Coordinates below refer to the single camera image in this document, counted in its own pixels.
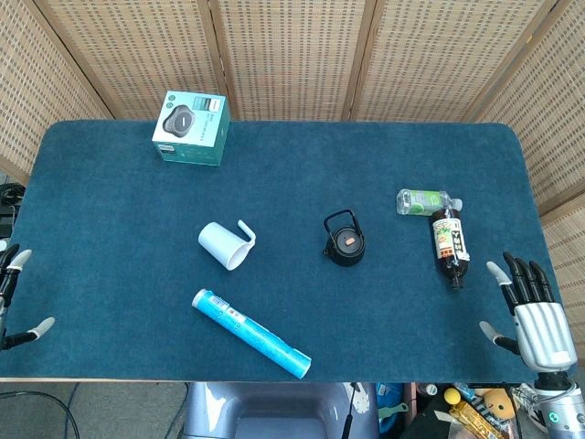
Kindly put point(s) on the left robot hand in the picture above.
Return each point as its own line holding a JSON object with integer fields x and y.
{"x": 9, "y": 270}

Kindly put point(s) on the blue cylindrical tube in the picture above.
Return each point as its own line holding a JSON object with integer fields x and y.
{"x": 251, "y": 331}

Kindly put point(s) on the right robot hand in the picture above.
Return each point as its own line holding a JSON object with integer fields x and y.
{"x": 541, "y": 324}

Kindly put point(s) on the yellow ball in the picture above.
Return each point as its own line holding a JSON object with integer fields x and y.
{"x": 452, "y": 396}

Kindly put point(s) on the woven bamboo folding screen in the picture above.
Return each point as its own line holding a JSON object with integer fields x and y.
{"x": 292, "y": 55}

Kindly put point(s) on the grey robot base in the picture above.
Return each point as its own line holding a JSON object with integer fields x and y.
{"x": 274, "y": 411}

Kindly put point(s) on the yellow plush toy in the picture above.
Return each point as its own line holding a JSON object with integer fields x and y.
{"x": 499, "y": 402}

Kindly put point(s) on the clear bottle green label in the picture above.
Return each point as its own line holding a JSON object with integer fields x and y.
{"x": 422, "y": 202}

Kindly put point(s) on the brown drink bottle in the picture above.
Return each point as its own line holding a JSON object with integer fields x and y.
{"x": 450, "y": 247}

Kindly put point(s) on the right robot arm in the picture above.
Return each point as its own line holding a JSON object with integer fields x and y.
{"x": 560, "y": 398}

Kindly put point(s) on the black round kettle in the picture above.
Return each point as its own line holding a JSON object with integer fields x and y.
{"x": 343, "y": 256}

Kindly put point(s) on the yellow snack package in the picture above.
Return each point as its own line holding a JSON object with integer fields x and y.
{"x": 475, "y": 420}

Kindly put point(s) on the teal speaker box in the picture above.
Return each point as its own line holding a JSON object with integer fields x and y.
{"x": 192, "y": 128}

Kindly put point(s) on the white plastic pitcher cup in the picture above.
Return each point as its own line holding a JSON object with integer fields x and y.
{"x": 224, "y": 242}

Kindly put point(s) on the blue table mat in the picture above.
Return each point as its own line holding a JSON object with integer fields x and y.
{"x": 292, "y": 192}

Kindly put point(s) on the black teapot lid orange knob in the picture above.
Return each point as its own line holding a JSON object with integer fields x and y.
{"x": 348, "y": 241}

